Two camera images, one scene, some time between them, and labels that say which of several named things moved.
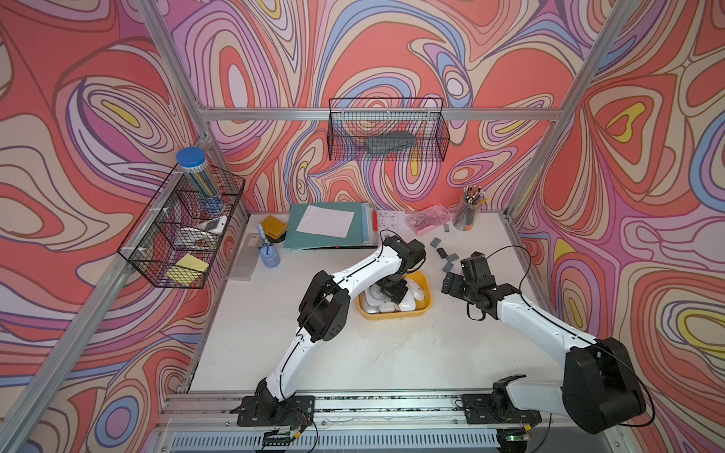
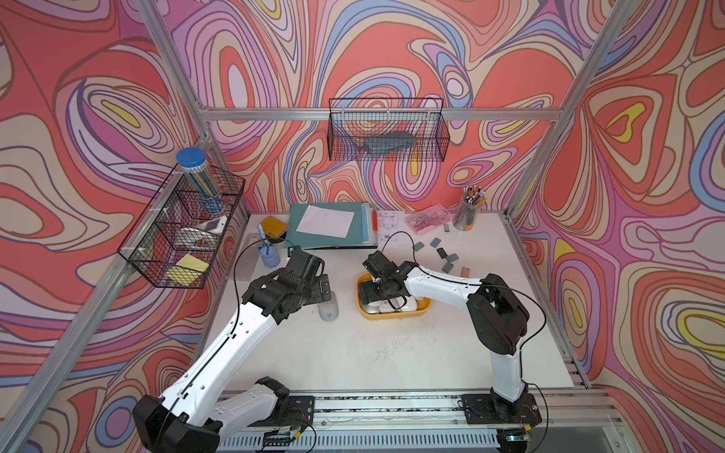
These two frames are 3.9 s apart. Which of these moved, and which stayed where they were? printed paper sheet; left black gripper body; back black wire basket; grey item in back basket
Moved: left black gripper body
Stayed: back black wire basket; grey item in back basket; printed paper sheet
